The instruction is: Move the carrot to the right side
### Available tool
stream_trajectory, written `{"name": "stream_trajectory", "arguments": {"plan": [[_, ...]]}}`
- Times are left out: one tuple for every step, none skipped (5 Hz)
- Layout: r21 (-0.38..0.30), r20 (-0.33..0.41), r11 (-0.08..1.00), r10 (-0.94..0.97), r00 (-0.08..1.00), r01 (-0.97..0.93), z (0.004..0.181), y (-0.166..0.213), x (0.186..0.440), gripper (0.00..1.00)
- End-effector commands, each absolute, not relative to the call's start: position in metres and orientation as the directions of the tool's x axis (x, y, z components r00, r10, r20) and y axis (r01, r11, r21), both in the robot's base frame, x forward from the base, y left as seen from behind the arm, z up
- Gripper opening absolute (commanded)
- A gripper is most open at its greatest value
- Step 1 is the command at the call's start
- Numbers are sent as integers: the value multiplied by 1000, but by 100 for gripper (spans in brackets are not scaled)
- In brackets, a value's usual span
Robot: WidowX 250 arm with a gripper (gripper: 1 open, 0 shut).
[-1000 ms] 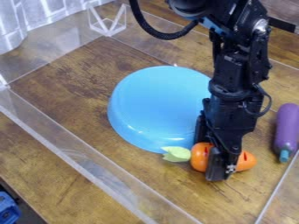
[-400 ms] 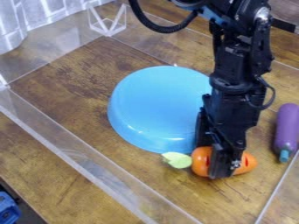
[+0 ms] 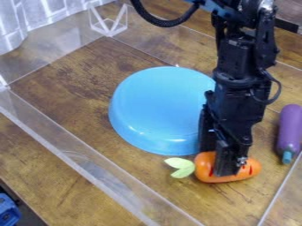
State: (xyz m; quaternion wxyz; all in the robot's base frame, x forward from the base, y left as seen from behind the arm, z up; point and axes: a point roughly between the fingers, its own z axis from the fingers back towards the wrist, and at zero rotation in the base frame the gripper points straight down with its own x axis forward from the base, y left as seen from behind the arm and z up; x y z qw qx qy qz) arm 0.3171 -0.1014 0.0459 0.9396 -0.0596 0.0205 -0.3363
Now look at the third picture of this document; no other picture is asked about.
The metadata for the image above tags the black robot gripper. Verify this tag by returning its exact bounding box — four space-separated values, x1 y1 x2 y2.
198 74 271 177

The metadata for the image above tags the orange toy carrot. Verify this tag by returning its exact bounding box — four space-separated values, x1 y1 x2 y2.
164 151 262 184

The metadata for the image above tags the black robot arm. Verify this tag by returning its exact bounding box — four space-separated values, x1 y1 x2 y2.
187 0 279 177

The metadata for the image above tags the purple toy eggplant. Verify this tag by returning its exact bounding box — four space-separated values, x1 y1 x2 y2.
277 104 302 164

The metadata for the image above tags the blue upturned plastic bowl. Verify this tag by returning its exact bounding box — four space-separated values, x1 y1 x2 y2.
108 66 215 155

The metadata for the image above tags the blue object at corner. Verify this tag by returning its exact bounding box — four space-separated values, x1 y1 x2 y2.
0 193 21 226

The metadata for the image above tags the white translucent curtain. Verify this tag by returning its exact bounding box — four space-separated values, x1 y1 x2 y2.
0 0 115 56

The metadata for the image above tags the black braided cable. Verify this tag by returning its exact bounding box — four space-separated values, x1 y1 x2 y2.
128 0 200 28

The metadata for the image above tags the clear acrylic enclosure wall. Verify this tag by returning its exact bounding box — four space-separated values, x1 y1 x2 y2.
0 1 302 226

